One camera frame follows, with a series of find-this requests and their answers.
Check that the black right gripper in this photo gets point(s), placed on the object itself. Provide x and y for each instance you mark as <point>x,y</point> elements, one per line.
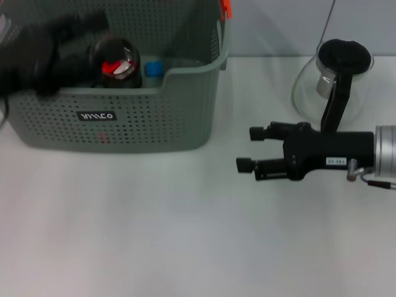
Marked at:
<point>321,151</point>

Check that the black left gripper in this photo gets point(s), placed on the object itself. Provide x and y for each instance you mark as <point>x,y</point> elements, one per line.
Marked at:
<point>40,55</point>

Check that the blue square toy brick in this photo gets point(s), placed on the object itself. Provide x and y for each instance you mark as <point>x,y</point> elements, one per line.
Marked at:
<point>154,69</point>

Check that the grey-green perforated storage basket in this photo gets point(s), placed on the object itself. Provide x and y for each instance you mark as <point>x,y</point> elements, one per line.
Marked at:
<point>154,123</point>

